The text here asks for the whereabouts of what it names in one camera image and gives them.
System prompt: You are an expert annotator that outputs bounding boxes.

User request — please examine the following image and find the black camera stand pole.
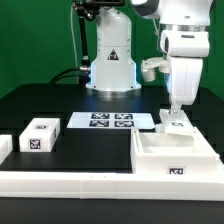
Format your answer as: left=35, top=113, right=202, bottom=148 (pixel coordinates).
left=72, top=0, right=126, bottom=84

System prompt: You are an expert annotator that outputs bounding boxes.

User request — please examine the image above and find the black cable bundle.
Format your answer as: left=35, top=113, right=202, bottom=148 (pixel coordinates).
left=48, top=65, right=93, bottom=85

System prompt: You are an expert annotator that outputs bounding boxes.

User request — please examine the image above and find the white base tag plate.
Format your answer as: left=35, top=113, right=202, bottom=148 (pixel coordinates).
left=67, top=112, right=155, bottom=129

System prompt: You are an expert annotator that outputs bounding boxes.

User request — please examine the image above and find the white cabinet body box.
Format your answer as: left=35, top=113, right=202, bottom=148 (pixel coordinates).
left=130, top=128, right=220, bottom=175

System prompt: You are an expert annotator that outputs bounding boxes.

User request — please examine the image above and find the white cabinet top block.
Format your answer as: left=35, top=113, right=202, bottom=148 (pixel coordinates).
left=19, top=118, right=60, bottom=152

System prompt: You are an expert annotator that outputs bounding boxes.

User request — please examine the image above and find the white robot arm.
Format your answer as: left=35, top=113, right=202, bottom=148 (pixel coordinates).
left=87, top=0, right=213, bottom=115

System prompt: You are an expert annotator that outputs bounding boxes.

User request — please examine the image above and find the white block at left edge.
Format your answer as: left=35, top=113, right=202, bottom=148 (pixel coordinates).
left=0, top=135, right=13, bottom=165

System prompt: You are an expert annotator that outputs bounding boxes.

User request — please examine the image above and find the white U-shaped obstacle fence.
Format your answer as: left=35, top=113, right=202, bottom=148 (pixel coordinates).
left=0, top=126, right=224, bottom=202

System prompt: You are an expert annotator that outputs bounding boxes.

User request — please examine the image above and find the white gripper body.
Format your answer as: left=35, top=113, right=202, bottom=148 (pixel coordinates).
left=160, top=30, right=210, bottom=109

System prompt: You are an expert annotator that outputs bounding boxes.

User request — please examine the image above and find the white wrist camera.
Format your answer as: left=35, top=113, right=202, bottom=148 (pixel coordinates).
left=141, top=57, right=170, bottom=82

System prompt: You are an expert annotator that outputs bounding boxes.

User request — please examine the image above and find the white cabinet door panel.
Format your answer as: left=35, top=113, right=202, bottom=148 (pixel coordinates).
left=155, top=109, right=193, bottom=135

